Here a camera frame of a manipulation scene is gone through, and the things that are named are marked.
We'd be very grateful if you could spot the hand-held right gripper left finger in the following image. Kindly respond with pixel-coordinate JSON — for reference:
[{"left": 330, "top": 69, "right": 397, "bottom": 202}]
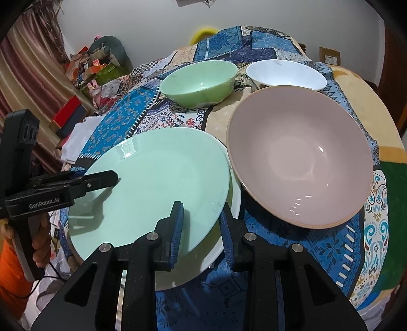
[{"left": 30, "top": 200, "right": 185, "bottom": 331}]

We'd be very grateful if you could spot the pink bowl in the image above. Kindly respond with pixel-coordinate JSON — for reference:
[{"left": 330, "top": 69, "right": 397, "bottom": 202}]
[{"left": 226, "top": 86, "right": 373, "bottom": 229}]

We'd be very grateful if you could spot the mint green bowl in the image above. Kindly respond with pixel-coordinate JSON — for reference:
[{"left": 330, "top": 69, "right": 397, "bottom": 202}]
[{"left": 159, "top": 60, "right": 238, "bottom": 108}]

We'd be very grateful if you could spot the person's left hand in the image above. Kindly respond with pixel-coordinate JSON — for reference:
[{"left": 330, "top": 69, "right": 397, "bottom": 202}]
[{"left": 31, "top": 213, "right": 52, "bottom": 265}]

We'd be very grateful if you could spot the pile of colourful clutter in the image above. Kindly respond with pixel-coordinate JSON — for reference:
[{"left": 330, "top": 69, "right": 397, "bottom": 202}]
[{"left": 65, "top": 46, "right": 110, "bottom": 86}]

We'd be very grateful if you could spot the white cloth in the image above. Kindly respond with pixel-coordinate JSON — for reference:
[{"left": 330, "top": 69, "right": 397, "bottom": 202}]
[{"left": 60, "top": 122, "right": 96, "bottom": 164}]

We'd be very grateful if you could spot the mint green plate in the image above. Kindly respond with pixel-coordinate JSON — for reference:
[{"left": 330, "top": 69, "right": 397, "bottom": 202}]
[{"left": 68, "top": 130, "right": 231, "bottom": 263}]

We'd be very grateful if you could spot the green bag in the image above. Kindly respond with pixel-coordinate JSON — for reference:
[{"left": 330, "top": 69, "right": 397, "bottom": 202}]
[{"left": 95, "top": 62, "right": 121, "bottom": 85}]

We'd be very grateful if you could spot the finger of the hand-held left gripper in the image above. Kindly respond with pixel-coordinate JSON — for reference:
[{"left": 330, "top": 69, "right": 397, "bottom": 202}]
[
  {"left": 68, "top": 170, "right": 121, "bottom": 202},
  {"left": 27, "top": 170, "right": 86, "bottom": 190}
]

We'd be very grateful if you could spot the cardboard box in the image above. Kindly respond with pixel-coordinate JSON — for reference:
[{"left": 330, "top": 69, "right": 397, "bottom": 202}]
[{"left": 319, "top": 47, "right": 341, "bottom": 66}]

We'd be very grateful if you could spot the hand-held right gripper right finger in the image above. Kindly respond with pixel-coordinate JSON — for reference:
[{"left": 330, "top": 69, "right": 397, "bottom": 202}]
[{"left": 219, "top": 202, "right": 369, "bottom": 331}]

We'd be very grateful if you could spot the yellow foam tube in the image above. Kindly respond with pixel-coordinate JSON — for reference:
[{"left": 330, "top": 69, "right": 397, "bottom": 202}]
[{"left": 190, "top": 27, "right": 217, "bottom": 43}]

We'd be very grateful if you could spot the grey curved pillow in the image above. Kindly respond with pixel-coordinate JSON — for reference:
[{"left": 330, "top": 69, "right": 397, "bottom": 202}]
[{"left": 88, "top": 36, "right": 132, "bottom": 69}]

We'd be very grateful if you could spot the red box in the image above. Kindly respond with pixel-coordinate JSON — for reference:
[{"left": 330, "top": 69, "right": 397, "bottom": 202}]
[{"left": 52, "top": 97, "right": 84, "bottom": 126}]

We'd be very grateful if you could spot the white plate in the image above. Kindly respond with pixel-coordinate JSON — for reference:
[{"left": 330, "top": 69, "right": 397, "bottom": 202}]
[{"left": 154, "top": 127, "right": 242, "bottom": 292}]

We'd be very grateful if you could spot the striped brown curtain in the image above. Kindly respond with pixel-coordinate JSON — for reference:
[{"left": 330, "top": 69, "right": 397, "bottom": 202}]
[{"left": 0, "top": 19, "right": 96, "bottom": 172}]

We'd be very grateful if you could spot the pink rabbit toy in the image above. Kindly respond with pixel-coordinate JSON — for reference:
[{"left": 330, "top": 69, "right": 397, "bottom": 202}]
[{"left": 87, "top": 80, "right": 102, "bottom": 107}]

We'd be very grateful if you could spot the white spotted bowl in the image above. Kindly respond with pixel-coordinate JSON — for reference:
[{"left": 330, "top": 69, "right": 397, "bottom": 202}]
[{"left": 246, "top": 59, "right": 327, "bottom": 93}]

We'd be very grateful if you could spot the dark grey box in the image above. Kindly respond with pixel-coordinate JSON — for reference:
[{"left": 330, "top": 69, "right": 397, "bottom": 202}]
[{"left": 59, "top": 110, "right": 88, "bottom": 137}]

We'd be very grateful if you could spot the patchwork blanket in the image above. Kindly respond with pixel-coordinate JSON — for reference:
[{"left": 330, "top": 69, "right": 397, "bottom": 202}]
[{"left": 59, "top": 25, "right": 390, "bottom": 331}]

